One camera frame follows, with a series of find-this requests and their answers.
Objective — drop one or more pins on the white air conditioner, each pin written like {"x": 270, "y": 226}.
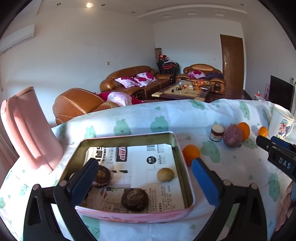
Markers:
{"x": 16, "y": 38}

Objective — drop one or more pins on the brown leather armchair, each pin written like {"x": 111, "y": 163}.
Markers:
{"x": 76, "y": 104}
{"x": 203, "y": 68}

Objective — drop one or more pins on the tall floor vase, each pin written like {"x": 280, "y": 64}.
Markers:
{"x": 158, "y": 54}

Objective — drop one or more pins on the small layered round cake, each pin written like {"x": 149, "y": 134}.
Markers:
{"x": 217, "y": 134}

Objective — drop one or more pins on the ceiling light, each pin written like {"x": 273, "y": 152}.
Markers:
{"x": 89, "y": 4}

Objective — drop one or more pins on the person's right hand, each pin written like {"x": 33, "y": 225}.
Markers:
{"x": 285, "y": 208}

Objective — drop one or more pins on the wooden coffee table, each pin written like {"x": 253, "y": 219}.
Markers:
{"x": 182, "y": 92}

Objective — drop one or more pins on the brown leather sofa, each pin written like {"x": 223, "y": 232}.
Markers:
{"x": 129, "y": 71}

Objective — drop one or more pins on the purple blanket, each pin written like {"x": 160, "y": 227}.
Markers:
{"x": 215, "y": 76}

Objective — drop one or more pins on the white cartoon mug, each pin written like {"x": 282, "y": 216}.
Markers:
{"x": 278, "y": 120}

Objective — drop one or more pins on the printed paper liner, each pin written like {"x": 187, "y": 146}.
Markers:
{"x": 138, "y": 166}

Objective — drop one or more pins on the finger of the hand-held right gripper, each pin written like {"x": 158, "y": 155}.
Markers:
{"x": 279, "y": 141}
{"x": 263, "y": 142}

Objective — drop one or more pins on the small orange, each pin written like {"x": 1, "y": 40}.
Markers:
{"x": 263, "y": 131}

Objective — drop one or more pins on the pink metal tin box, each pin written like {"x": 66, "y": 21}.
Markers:
{"x": 138, "y": 217}

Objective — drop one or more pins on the pink kettle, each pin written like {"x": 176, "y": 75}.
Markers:
{"x": 30, "y": 129}

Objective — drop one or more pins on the pink floral pillow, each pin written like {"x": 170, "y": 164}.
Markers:
{"x": 145, "y": 77}
{"x": 196, "y": 74}
{"x": 127, "y": 81}

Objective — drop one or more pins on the stack of black chairs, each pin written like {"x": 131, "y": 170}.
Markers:
{"x": 167, "y": 67}

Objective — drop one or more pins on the black television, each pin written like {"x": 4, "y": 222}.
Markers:
{"x": 281, "y": 91}

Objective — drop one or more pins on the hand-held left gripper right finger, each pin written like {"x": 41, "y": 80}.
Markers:
{"x": 205, "y": 183}

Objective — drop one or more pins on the dark television stand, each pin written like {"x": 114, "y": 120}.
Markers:
{"x": 244, "y": 95}

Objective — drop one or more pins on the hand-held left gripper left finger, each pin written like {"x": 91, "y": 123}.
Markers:
{"x": 82, "y": 184}

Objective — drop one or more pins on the tan round fruit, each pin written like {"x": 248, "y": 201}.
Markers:
{"x": 165, "y": 175}

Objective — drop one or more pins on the brown wooden door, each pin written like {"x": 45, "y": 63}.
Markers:
{"x": 232, "y": 62}

